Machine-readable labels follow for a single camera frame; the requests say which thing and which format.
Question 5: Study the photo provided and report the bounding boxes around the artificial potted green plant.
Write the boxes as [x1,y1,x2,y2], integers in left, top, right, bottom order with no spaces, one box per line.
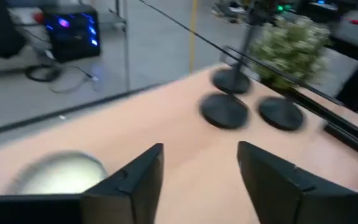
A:
[249,15,332,91]

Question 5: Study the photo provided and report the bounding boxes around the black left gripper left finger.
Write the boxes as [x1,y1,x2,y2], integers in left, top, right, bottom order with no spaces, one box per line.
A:
[79,142,165,224]

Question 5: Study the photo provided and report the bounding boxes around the black coiled floor cable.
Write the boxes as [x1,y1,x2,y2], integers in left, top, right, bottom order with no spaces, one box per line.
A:
[25,63,99,94]

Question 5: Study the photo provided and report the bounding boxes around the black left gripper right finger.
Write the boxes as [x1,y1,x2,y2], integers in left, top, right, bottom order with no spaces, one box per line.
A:
[237,141,357,224]

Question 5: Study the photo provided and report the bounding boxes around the black computer tower blue lights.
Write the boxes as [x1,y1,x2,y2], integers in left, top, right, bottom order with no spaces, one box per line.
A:
[42,4,101,63]

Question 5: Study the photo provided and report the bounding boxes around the black aluminium table frame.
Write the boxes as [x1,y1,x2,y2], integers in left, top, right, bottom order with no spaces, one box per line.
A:
[259,77,358,164]

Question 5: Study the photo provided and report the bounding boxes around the wooden riser shelf black frame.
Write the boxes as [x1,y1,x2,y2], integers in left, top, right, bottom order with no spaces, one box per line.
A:
[0,45,358,224]

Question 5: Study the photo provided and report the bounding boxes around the black candlestick holder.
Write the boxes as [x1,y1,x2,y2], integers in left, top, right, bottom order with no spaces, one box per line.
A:
[211,0,259,95]
[198,92,250,131]
[257,96,305,132]

